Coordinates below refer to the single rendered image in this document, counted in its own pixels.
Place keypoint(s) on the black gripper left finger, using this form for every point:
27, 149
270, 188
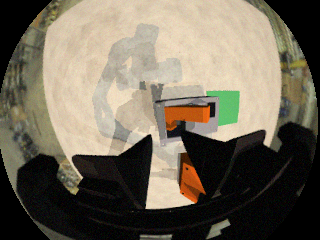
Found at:
130, 169

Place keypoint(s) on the orange l-shaped part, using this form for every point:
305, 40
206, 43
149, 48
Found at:
194, 113

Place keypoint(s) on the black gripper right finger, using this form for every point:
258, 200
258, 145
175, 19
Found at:
214, 159

